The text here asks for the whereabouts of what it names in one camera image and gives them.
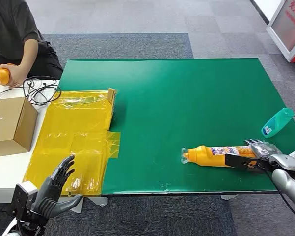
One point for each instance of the white table foot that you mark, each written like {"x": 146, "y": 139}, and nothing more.
{"x": 99, "y": 201}
{"x": 229, "y": 196}
{"x": 78, "y": 205}

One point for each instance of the teal plastic bottle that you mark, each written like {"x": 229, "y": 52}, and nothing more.
{"x": 275, "y": 123}

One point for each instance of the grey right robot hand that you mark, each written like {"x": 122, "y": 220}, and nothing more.
{"x": 253, "y": 142}

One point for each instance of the yellow taped cardboard sheet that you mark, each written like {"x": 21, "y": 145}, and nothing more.
{"x": 74, "y": 136}

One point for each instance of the person's hand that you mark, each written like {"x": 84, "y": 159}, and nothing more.
{"x": 17, "y": 75}

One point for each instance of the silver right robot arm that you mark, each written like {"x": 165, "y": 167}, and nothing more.
{"x": 288, "y": 185}

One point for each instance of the orange bottle with label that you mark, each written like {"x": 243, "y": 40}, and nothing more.
{"x": 206, "y": 156}

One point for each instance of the clear plastic film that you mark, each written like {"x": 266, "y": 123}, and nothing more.
{"x": 263, "y": 150}

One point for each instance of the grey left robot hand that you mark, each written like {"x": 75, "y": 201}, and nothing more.
{"x": 47, "y": 198}

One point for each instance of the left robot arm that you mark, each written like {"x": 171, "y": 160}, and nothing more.
{"x": 11, "y": 229}

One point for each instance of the white side table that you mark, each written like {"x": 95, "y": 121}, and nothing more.
{"x": 7, "y": 176}

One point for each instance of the green table mat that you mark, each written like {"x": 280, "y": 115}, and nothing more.
{"x": 174, "y": 114}

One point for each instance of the person's forearm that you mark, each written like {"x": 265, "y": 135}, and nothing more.
{"x": 29, "y": 55}

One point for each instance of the brown cardboard box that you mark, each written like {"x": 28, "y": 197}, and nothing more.
{"x": 7, "y": 125}

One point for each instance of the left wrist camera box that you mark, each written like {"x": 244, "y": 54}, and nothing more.
{"x": 22, "y": 198}

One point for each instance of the person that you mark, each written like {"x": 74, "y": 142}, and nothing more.
{"x": 7, "y": 26}

